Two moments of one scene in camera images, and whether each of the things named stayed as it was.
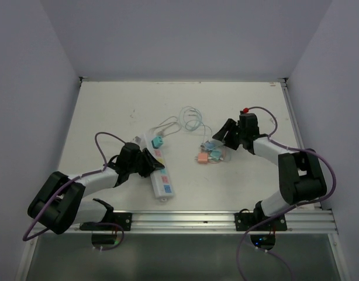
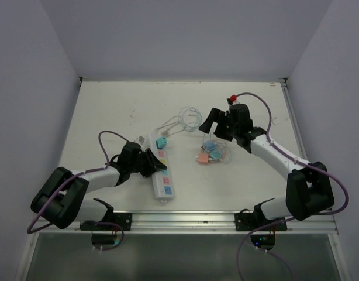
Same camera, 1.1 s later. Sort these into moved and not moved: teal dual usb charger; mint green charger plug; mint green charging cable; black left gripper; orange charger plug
Moved: teal dual usb charger
Not moved: black left gripper; mint green charger plug; orange charger plug; mint green charging cable
